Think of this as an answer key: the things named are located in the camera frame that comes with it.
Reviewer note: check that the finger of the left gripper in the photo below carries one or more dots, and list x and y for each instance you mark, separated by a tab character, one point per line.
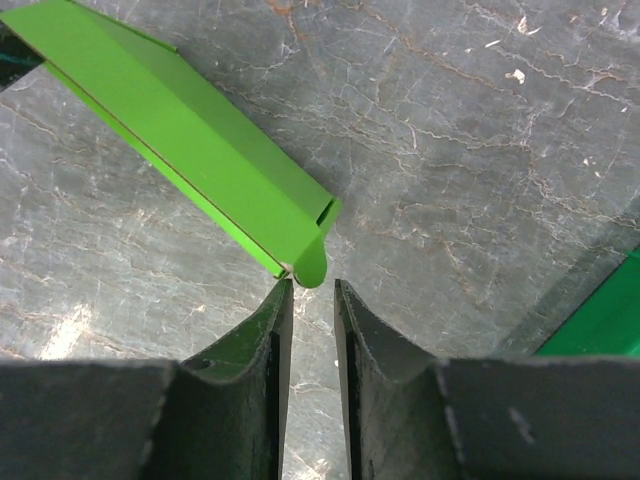
17	58

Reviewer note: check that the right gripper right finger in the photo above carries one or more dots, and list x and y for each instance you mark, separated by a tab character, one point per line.
409	414

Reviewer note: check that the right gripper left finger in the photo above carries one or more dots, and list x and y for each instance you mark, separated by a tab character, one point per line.
220	414

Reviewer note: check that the green paper box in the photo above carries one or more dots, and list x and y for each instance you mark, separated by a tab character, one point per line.
188	130

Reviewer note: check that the green plastic tray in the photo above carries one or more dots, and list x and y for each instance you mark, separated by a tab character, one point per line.
607	322

